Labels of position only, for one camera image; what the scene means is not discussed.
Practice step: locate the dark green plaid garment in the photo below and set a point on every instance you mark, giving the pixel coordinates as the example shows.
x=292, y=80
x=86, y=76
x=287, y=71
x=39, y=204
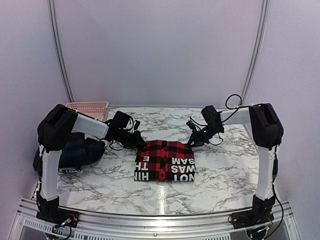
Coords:
x=80, y=151

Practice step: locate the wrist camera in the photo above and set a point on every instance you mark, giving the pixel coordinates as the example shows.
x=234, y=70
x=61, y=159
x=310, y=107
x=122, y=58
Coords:
x=123, y=121
x=211, y=116

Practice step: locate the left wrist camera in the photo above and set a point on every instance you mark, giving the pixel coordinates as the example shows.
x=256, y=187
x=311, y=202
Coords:
x=123, y=121

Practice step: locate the red black plaid garment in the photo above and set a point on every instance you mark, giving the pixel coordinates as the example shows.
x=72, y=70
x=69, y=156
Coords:
x=165, y=161

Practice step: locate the folded striped garment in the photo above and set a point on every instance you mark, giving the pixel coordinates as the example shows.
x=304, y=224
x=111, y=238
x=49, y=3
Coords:
x=70, y=170

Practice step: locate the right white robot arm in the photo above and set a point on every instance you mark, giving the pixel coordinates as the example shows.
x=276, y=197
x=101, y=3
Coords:
x=266, y=132

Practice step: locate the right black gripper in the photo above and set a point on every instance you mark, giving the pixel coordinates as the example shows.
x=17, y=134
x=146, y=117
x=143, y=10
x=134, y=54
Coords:
x=198, y=141

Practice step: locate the pink plastic laundry basket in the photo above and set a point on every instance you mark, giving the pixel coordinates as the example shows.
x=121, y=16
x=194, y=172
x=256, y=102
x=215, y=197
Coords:
x=96, y=109

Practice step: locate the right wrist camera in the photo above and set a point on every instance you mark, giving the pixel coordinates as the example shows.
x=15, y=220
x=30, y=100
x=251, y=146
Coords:
x=211, y=116

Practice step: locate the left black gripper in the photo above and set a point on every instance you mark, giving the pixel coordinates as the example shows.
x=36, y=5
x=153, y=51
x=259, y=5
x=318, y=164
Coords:
x=135, y=143

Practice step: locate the left aluminium corner post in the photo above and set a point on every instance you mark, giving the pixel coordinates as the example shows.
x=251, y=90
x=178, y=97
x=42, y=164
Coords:
x=58, y=50

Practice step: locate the aluminium front frame rail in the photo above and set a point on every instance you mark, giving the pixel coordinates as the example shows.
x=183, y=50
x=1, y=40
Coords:
x=109, y=226

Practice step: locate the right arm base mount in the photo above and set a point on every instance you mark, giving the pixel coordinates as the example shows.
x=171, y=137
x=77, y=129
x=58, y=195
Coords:
x=260, y=213

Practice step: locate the aluminium corner post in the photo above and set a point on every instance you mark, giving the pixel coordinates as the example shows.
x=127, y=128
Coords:
x=58, y=50
x=262, y=22

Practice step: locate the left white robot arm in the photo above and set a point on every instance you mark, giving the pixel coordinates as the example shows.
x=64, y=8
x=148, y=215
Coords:
x=55, y=129

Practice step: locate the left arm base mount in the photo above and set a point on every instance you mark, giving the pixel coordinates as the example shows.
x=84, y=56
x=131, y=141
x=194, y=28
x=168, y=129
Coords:
x=50, y=211

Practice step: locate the right aluminium corner post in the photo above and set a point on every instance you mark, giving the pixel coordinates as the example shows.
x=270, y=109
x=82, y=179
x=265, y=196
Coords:
x=262, y=22

